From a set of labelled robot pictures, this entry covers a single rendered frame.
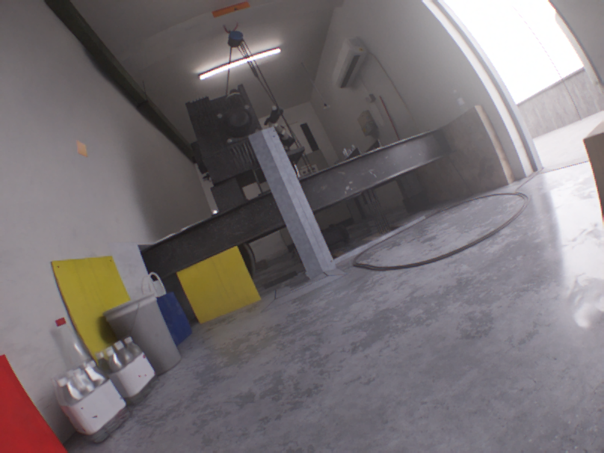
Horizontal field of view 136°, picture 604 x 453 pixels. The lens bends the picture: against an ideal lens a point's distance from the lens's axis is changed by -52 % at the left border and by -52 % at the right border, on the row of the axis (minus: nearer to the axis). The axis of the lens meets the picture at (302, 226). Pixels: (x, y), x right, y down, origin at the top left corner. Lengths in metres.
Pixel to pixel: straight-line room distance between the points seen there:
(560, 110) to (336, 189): 7.97
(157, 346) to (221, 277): 0.80
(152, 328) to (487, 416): 1.13
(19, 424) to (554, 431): 1.01
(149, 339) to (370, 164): 1.82
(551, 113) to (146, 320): 9.40
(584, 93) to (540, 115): 1.80
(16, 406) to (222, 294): 1.46
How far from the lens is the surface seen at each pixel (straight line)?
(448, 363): 0.52
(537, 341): 0.51
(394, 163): 2.11
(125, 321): 1.16
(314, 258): 1.65
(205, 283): 1.82
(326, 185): 1.88
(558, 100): 8.93
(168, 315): 1.60
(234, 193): 1.84
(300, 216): 1.64
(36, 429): 0.87
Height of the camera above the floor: 0.33
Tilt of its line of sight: level
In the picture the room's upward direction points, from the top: 24 degrees counter-clockwise
